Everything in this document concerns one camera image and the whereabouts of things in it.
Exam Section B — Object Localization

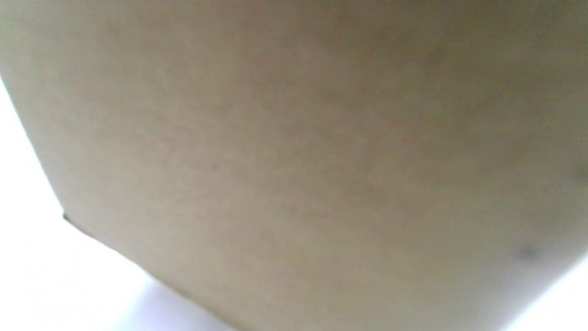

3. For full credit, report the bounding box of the brown cardboard small mailer box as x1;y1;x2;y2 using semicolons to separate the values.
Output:
0;0;588;331

